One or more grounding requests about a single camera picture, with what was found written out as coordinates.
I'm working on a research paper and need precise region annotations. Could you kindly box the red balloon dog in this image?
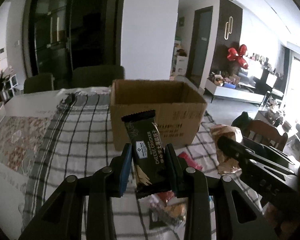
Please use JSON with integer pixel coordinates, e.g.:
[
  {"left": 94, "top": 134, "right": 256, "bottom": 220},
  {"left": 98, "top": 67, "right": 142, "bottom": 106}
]
[{"left": 227, "top": 44, "right": 249, "bottom": 69}]

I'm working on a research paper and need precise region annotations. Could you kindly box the dark jacket on chair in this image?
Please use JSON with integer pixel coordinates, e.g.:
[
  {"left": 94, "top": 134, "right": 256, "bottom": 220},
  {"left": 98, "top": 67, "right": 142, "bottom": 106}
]
[{"left": 231, "top": 112, "right": 252, "bottom": 133}]

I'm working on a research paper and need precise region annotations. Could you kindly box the red snack pouch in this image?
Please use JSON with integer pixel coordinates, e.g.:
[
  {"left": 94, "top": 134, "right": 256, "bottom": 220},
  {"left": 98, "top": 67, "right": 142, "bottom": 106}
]
[{"left": 178, "top": 152, "right": 203, "bottom": 171}]

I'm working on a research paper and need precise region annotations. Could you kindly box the dark green snack packet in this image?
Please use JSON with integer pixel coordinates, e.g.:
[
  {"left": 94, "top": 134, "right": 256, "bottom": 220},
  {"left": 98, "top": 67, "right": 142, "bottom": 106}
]
[{"left": 149, "top": 203, "right": 186, "bottom": 230}]

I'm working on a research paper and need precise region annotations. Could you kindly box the white black plaid tablecloth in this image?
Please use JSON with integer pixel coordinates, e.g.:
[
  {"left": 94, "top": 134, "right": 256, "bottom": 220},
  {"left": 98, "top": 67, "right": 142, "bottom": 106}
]
[{"left": 22, "top": 87, "right": 263, "bottom": 240}]

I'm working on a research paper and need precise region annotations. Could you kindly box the dark upholstered chair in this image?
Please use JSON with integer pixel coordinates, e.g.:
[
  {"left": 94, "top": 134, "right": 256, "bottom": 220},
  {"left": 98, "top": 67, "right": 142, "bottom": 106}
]
[{"left": 71, "top": 65, "right": 125, "bottom": 88}]

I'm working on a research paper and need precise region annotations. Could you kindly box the brown cardboard box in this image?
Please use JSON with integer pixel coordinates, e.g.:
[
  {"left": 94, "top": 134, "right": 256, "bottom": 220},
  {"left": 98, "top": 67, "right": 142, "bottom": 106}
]
[{"left": 109, "top": 80, "right": 207, "bottom": 151}]

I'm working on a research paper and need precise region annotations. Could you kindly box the red foil snack packet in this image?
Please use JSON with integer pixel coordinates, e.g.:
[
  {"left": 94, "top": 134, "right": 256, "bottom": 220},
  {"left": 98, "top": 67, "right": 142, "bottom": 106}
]
[{"left": 157, "top": 191, "right": 175, "bottom": 204}]

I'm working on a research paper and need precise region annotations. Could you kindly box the floral patterned cloth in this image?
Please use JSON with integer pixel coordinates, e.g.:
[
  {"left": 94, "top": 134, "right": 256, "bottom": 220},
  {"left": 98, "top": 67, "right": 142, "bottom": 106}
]
[{"left": 0, "top": 116, "right": 51, "bottom": 176}]

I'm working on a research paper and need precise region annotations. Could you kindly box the brown wooden chair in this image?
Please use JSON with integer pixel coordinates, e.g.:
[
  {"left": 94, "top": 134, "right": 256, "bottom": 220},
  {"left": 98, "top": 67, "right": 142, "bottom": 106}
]
[{"left": 243, "top": 120, "right": 288, "bottom": 151}]

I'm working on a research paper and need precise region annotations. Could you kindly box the black cheese cracker packet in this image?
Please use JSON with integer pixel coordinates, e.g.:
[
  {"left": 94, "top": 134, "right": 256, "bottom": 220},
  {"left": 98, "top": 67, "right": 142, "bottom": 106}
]
[{"left": 121, "top": 109, "right": 174, "bottom": 199}]

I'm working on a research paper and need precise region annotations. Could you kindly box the white tv cabinet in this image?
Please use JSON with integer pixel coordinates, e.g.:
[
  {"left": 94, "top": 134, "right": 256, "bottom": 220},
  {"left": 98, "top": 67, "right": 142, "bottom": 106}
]
[{"left": 205, "top": 79, "right": 264, "bottom": 104}]

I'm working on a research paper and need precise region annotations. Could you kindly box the beige crumpled snack bag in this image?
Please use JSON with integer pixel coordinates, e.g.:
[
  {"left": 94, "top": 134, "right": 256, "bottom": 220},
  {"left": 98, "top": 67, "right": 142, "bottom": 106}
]
[{"left": 210, "top": 124, "right": 243, "bottom": 175}]

